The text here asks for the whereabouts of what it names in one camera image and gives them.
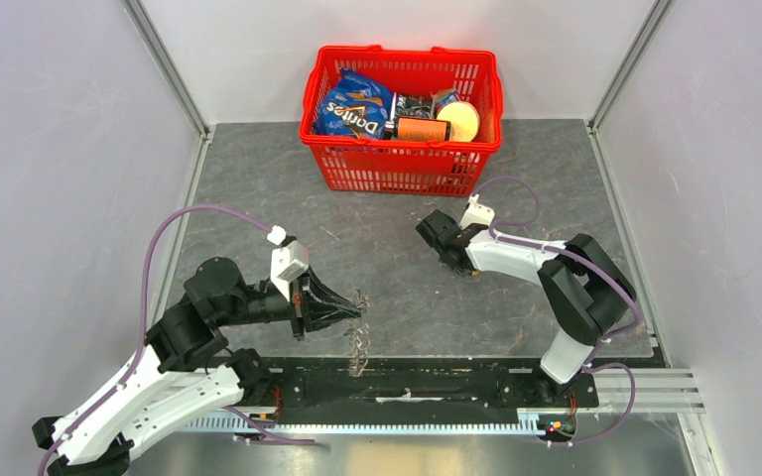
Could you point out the slotted metal cable duct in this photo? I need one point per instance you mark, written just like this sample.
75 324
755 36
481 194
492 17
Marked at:
524 424

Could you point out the round yellow lid container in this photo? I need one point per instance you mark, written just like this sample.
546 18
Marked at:
463 119

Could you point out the red plastic shopping basket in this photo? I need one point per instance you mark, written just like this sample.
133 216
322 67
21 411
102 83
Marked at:
433 168

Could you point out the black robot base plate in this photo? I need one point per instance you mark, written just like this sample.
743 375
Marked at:
412 390

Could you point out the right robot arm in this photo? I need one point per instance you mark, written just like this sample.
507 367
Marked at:
587 292

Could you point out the aluminium frame post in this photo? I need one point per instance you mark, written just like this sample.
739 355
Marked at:
167 67
646 32

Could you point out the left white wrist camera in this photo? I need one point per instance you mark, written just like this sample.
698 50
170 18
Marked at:
288 261

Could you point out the blue Doritos chip bag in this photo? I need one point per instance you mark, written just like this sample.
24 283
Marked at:
356 107

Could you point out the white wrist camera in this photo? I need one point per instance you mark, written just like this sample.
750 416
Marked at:
476 213
288 261

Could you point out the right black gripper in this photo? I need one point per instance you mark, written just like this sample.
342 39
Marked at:
463 270

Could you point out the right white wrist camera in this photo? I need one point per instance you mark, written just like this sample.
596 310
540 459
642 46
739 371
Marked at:
476 213

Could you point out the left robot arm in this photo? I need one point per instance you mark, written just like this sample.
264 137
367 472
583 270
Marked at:
176 376

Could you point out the orange can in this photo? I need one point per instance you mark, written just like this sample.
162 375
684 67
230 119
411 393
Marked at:
417 129

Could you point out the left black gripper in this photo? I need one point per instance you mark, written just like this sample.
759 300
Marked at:
303 291

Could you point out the right aluminium frame post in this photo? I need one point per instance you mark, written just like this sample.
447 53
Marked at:
646 32

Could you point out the left aluminium frame post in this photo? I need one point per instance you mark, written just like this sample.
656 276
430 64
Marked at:
167 67

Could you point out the dark printed snack packet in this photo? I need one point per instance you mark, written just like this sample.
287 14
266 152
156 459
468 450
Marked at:
404 105

